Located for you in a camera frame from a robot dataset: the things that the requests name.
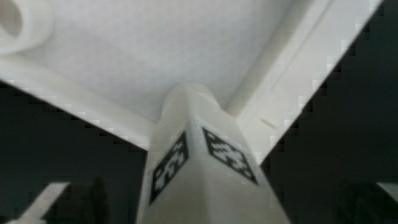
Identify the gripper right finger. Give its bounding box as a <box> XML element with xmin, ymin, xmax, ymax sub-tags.
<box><xmin>340</xmin><ymin>181</ymin><xmax>398</xmax><ymax>224</ymax></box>

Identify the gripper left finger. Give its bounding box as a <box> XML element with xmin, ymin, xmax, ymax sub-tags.
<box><xmin>11</xmin><ymin>178</ymin><xmax>112</xmax><ymax>224</ymax></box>

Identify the white desk top tray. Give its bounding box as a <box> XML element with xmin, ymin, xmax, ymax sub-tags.
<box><xmin>0</xmin><ymin>0</ymin><xmax>384</xmax><ymax>157</ymax></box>

